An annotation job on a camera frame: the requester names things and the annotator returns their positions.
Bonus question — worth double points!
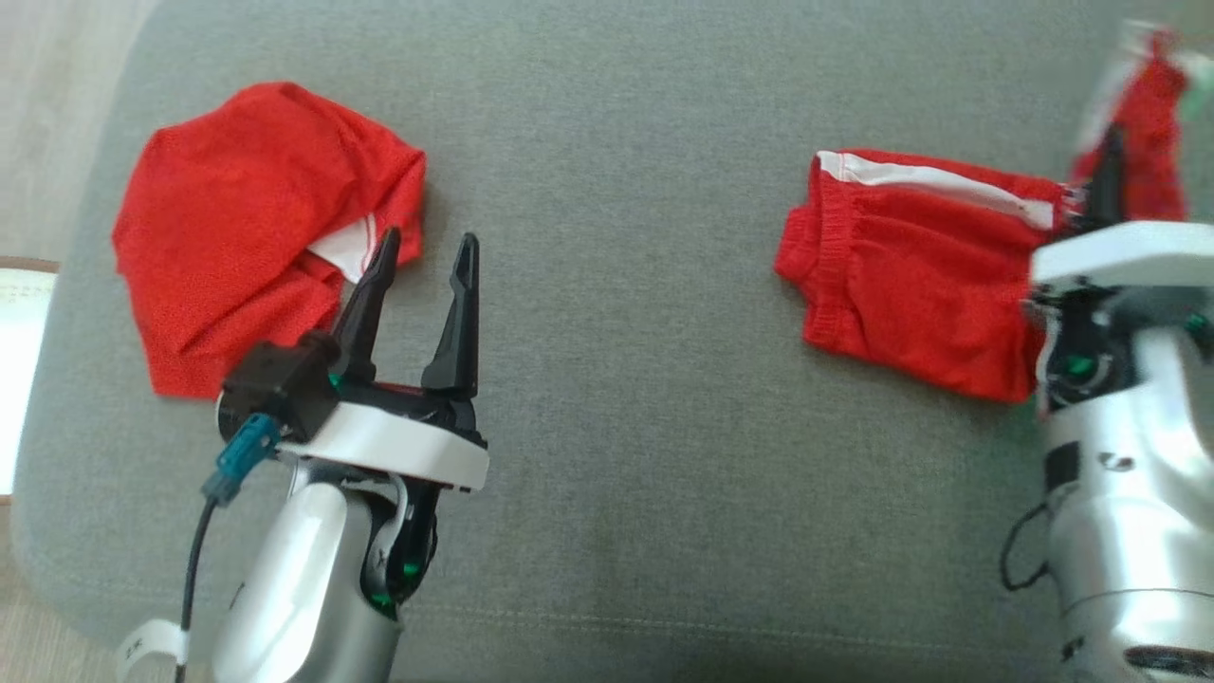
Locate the red basketball jersey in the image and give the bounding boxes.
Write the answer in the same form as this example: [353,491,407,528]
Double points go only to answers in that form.
[112,82,428,399]

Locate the thin black cable loop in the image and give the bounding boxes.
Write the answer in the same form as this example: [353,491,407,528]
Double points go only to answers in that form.
[1000,501,1056,595]

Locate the grey fabric sofa ottoman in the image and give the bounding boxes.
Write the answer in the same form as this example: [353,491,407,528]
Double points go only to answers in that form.
[9,0,1214,683]

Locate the red shorts with white stripe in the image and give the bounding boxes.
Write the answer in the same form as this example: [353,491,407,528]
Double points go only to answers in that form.
[773,28,1191,404]

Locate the black cable with teal plug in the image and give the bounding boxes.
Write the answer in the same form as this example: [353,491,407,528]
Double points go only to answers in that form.
[178,415,282,655]

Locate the white laundry basket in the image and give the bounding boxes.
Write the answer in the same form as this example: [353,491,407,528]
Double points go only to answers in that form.
[0,256,60,504]

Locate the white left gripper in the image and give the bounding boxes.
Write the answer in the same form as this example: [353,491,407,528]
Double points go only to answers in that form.
[280,226,489,492]

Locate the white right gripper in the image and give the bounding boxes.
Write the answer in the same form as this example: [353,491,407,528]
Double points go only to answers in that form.
[1029,125,1214,290]

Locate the white cable label tag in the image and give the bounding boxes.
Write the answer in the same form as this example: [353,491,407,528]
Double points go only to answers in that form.
[116,618,189,682]

